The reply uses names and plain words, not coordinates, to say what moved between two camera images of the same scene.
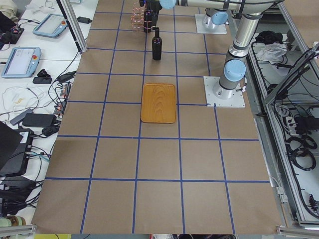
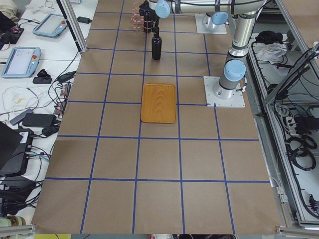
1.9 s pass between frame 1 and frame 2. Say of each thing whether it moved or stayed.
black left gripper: moved
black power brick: stayed
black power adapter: stayed
